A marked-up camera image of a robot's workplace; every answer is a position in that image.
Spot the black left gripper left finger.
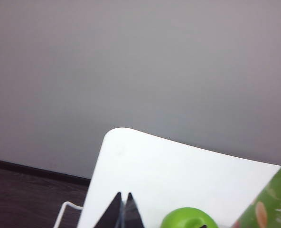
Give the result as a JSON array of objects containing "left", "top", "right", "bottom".
[{"left": 94, "top": 191, "right": 123, "bottom": 228}]

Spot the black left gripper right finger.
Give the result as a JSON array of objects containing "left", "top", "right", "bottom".
[{"left": 120, "top": 192, "right": 145, "bottom": 228}]

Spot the green Lay's chips can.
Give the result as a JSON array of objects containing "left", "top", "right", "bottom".
[{"left": 230, "top": 152, "right": 281, "bottom": 228}]

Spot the green apple with dark stem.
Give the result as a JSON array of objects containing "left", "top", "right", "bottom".
[{"left": 159, "top": 207, "right": 218, "bottom": 228}]

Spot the white metal wire frame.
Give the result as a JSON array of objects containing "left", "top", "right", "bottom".
[{"left": 53, "top": 201, "right": 84, "bottom": 228}]

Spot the black wall baseboard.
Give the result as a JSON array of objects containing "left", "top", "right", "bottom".
[{"left": 0, "top": 157, "right": 92, "bottom": 185}]

